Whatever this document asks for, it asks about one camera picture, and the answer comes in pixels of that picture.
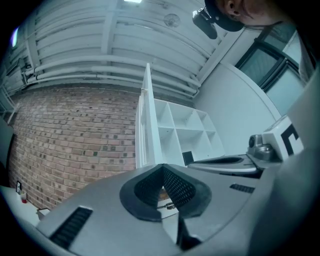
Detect white cubby cabinet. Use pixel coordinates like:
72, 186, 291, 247
153, 98, 226, 167

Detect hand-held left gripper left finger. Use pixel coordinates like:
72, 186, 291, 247
36, 163, 182, 256

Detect round smoke detector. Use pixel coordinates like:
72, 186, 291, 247
163, 13, 181, 28

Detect small white box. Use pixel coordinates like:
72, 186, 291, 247
36, 208, 51, 221

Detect black head strap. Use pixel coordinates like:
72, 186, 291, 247
204, 0, 245, 33

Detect white side table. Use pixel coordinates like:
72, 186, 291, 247
0, 184, 52, 227

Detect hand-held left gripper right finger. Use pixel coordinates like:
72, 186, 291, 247
163, 163, 263, 256

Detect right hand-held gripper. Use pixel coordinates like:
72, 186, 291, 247
187, 115, 305, 174

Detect person's light grey shirt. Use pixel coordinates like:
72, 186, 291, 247
246, 23, 320, 256

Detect small black box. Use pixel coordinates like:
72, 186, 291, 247
182, 150, 194, 166

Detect person's head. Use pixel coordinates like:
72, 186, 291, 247
216, 0, 288, 27

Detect white cabinet door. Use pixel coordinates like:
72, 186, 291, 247
134, 62, 165, 169

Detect black head camera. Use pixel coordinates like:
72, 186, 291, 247
191, 7, 219, 40

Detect white ceiling pipes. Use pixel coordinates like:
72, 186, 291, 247
21, 54, 202, 99

